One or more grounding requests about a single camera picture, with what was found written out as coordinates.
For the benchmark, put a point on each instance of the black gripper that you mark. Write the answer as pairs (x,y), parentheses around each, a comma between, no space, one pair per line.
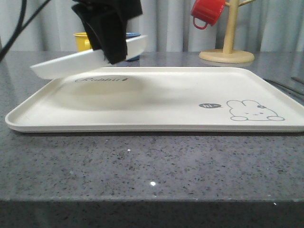
(102,24)

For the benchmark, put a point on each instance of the white round plate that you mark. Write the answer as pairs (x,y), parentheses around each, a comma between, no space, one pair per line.
(78,63)

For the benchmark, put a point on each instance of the silver metal chopstick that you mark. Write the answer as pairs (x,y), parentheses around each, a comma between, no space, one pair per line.
(297,79)

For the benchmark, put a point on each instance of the silver metal fork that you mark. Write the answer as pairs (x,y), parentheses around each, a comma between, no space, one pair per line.
(285,87)

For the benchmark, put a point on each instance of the yellow enamel mug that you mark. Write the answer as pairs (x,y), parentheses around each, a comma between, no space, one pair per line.
(82,41)

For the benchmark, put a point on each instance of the blue enamel mug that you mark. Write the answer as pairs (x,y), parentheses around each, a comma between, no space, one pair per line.
(132,54)

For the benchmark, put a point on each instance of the red enamel mug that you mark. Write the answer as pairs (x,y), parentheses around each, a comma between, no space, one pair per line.
(208,11)

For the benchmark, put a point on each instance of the wooden mug tree stand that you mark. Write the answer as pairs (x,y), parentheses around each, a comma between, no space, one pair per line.
(228,54)

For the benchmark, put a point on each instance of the cream rabbit print tray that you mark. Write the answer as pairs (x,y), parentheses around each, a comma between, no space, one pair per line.
(115,99)

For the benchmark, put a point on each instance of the grey pleated curtain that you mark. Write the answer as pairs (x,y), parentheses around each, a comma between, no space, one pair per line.
(262,25)

